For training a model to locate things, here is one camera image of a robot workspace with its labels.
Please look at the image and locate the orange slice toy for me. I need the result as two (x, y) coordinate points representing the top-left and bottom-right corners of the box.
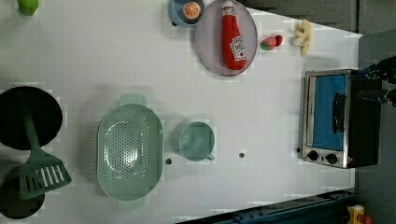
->
(182, 1), (202, 21)

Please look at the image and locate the black round pan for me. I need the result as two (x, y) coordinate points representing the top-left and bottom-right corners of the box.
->
(0, 86), (63, 150)

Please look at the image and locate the black silver toaster oven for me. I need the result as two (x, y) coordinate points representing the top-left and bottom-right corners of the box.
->
(300, 69), (382, 169)

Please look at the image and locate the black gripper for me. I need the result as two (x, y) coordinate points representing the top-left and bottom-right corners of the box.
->
(358, 56), (396, 103)

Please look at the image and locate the red ketchup bottle toy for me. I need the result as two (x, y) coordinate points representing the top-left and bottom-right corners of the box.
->
(221, 0), (247, 70)

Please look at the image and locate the black round pot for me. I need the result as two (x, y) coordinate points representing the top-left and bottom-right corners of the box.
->
(0, 165), (45, 219)

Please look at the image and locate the yellow banana toy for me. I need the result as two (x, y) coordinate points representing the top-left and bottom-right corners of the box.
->
(291, 20), (312, 56)

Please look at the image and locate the green plastic colander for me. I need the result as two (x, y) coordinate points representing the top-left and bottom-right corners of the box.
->
(96, 94), (163, 210)

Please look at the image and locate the grey round plate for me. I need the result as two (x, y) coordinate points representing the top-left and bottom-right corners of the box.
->
(195, 0), (258, 76)

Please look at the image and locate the red strawberry toy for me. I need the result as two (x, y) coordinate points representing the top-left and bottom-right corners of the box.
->
(261, 35), (283, 50)

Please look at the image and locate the blue bowl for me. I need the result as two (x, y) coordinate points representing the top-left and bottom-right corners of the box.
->
(168, 0), (205, 27)

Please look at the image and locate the blue metal frame rail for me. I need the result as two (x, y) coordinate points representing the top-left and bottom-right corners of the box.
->
(177, 190), (357, 224)

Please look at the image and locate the green spatula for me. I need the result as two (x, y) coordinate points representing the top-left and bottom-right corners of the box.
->
(20, 104), (72, 200)

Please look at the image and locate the lime green cup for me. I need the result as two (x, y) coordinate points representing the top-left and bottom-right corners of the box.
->
(17, 0), (39, 16)

